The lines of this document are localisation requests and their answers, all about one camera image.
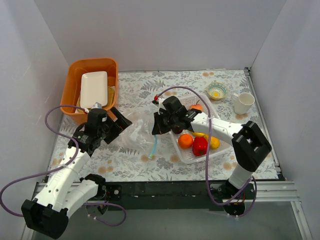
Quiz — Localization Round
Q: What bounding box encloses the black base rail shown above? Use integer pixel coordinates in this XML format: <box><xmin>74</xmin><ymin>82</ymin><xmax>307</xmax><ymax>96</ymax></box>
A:
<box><xmin>99</xmin><ymin>178</ymin><xmax>258</xmax><ymax>212</ymax></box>

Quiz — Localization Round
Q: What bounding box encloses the white rectangular plate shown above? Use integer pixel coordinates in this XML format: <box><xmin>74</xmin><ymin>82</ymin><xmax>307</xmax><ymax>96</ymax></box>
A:
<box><xmin>80</xmin><ymin>71</ymin><xmax>108</xmax><ymax>109</ymax></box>

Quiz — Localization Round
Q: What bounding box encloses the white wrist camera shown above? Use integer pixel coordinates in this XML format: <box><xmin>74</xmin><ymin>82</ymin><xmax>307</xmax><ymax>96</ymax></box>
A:
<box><xmin>83</xmin><ymin>102</ymin><xmax>102</xmax><ymax>114</ymax></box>
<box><xmin>152</xmin><ymin>96</ymin><xmax>166</xmax><ymax>115</ymax></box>

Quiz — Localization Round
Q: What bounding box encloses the clear zip top bag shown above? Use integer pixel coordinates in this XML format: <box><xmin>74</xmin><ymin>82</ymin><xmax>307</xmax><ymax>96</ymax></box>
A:
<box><xmin>119</xmin><ymin>110</ymin><xmax>158</xmax><ymax>160</ymax></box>

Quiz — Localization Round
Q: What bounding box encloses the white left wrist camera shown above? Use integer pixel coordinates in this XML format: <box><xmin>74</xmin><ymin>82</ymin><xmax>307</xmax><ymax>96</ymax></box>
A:
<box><xmin>83</xmin><ymin>102</ymin><xmax>102</xmax><ymax>114</ymax></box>

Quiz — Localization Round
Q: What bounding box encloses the white plastic basket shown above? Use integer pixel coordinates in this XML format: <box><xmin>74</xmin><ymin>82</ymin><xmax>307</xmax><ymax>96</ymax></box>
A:
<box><xmin>169</xmin><ymin>94</ymin><xmax>232</xmax><ymax>164</ymax></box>

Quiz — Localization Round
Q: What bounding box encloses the red bell pepper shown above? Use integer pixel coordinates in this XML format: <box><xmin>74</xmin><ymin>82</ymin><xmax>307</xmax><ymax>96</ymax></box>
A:
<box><xmin>192</xmin><ymin>136</ymin><xmax>208</xmax><ymax>157</ymax></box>

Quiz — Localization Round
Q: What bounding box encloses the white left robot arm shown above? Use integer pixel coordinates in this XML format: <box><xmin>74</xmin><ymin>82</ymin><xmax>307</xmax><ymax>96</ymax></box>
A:
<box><xmin>21</xmin><ymin>107</ymin><xmax>132</xmax><ymax>240</ymax></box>

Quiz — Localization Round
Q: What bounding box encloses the orange tangerine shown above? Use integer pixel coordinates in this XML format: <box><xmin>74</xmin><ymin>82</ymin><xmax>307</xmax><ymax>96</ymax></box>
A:
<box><xmin>178</xmin><ymin>133</ymin><xmax>194</xmax><ymax>149</ymax></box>
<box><xmin>160</xmin><ymin>127</ymin><xmax>166</xmax><ymax>134</ymax></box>

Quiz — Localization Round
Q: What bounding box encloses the yellow lemon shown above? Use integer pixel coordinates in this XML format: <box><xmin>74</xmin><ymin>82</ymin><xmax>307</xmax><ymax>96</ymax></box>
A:
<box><xmin>210</xmin><ymin>136</ymin><xmax>220</xmax><ymax>150</ymax></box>

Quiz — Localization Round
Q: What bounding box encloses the floral table mat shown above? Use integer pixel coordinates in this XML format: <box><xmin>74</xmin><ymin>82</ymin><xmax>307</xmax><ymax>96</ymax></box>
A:
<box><xmin>78</xmin><ymin>70</ymin><xmax>263</xmax><ymax>182</ymax></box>

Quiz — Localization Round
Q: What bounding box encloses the orange plastic tub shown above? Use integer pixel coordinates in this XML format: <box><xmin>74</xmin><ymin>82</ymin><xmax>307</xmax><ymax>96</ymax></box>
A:
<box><xmin>60</xmin><ymin>58</ymin><xmax>118</xmax><ymax>125</ymax></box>

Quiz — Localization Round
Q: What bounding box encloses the dark brown avocado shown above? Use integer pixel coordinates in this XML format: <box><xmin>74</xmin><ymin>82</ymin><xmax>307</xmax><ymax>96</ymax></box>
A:
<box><xmin>171</xmin><ymin>126</ymin><xmax>183</xmax><ymax>135</ymax></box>

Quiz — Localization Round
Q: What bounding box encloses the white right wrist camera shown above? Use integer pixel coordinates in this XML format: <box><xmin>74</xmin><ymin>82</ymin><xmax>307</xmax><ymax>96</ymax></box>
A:
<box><xmin>152</xmin><ymin>96</ymin><xmax>166</xmax><ymax>115</ymax></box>

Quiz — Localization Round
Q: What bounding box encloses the yellow tray in tub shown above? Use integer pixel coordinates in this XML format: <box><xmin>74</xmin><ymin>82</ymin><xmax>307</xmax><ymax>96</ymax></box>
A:
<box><xmin>75</xmin><ymin>86</ymin><xmax>115</xmax><ymax>113</ymax></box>

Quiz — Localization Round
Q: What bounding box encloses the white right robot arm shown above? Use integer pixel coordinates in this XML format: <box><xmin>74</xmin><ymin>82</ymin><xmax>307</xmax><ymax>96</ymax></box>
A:
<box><xmin>152</xmin><ymin>96</ymin><xmax>272</xmax><ymax>199</ymax></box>

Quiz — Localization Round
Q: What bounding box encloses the white mug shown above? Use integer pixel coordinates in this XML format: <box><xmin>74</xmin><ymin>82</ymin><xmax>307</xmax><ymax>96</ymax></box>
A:
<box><xmin>231</xmin><ymin>92</ymin><xmax>255</xmax><ymax>115</ymax></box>

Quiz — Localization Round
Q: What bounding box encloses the yellow banana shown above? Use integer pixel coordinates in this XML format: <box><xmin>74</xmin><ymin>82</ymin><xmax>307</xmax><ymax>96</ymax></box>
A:
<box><xmin>188</xmin><ymin>131</ymin><xmax>208</xmax><ymax>141</ymax></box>

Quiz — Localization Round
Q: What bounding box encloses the pink peach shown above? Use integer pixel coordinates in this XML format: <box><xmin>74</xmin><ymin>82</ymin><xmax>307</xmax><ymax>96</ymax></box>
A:
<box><xmin>189</xmin><ymin>100</ymin><xmax>203</xmax><ymax>112</ymax></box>

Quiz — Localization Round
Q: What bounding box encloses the small patterned bowl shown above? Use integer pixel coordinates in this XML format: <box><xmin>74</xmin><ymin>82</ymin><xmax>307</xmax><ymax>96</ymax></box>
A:
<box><xmin>206</xmin><ymin>81</ymin><xmax>229</xmax><ymax>100</ymax></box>

